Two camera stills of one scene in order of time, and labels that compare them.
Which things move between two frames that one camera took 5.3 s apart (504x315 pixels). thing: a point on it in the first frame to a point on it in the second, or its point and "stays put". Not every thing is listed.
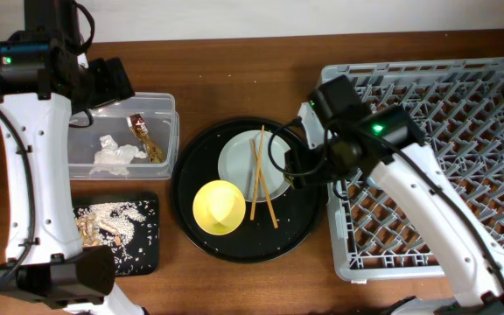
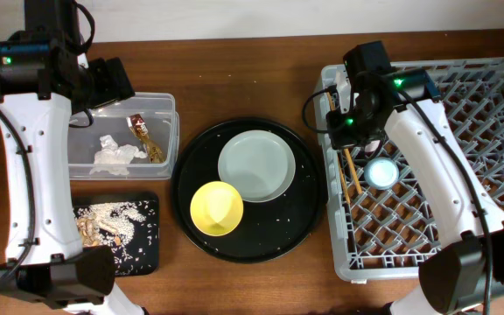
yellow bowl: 219,207 stays put
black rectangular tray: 126,222 stays put
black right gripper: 294,166 to 342,134
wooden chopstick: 263,184 to 353,171
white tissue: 115,158 stays put
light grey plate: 237,162 stays put
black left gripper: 115,80 stays put
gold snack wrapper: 140,130 stays put
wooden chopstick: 258,171 to 342,160
